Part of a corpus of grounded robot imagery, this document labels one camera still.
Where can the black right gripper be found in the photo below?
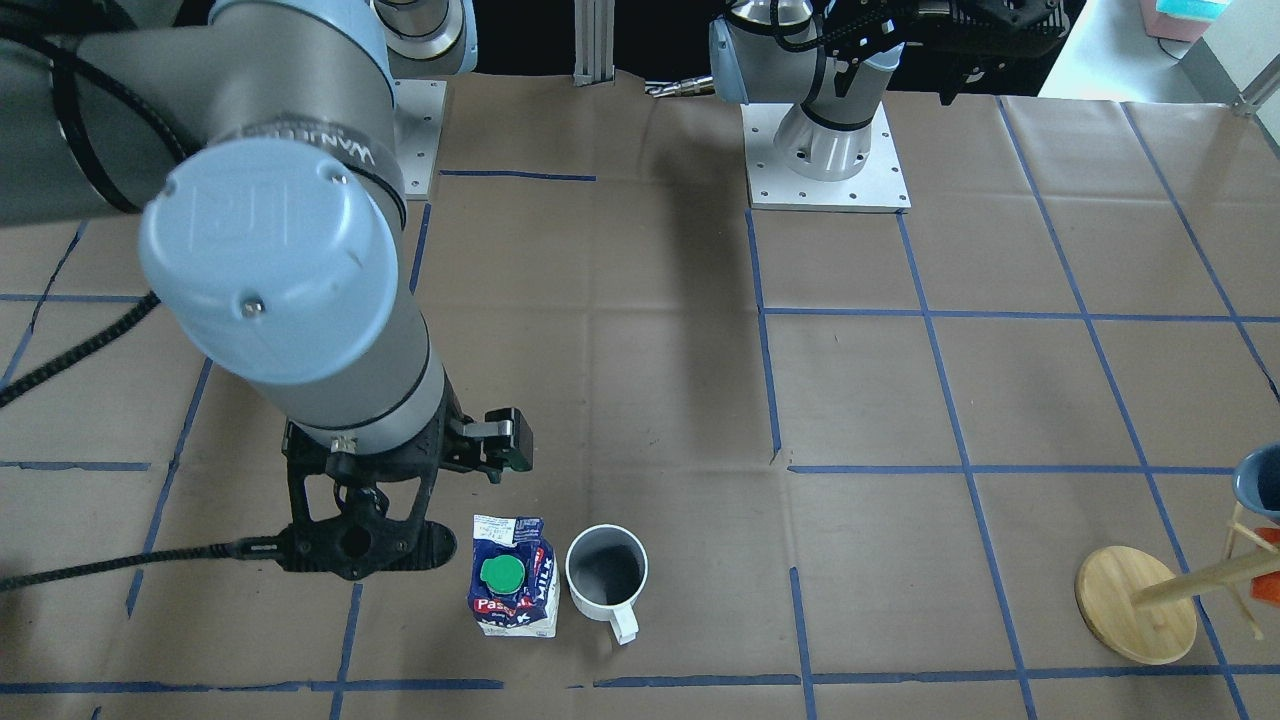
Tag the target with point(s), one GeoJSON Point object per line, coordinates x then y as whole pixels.
{"type": "Point", "coordinates": [497, 442]}

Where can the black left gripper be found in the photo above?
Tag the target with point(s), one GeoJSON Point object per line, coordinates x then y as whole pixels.
{"type": "Point", "coordinates": [905, 28]}

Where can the blue white milk carton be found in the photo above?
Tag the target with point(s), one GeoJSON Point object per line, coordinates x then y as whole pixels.
{"type": "Point", "coordinates": [514, 588]}

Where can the white mug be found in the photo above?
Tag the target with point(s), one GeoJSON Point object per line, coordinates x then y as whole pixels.
{"type": "Point", "coordinates": [607, 567]}

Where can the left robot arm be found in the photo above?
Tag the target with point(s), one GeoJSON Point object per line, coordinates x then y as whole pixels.
{"type": "Point", "coordinates": [830, 66]}

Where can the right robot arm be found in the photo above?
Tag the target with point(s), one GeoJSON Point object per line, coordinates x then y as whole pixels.
{"type": "Point", "coordinates": [261, 151]}

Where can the wooden mug tree stand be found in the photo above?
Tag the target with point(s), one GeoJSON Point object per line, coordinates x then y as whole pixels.
{"type": "Point", "coordinates": [1137, 607]}

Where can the orange mug on stand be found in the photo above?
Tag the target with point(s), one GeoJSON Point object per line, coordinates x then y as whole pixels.
{"type": "Point", "coordinates": [1266, 587]}

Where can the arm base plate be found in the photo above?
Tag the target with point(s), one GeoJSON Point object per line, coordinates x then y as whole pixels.
{"type": "Point", "coordinates": [419, 115]}
{"type": "Point", "coordinates": [877, 186]}

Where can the aluminium frame post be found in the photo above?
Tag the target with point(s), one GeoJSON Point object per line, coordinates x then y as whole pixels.
{"type": "Point", "coordinates": [595, 21]}

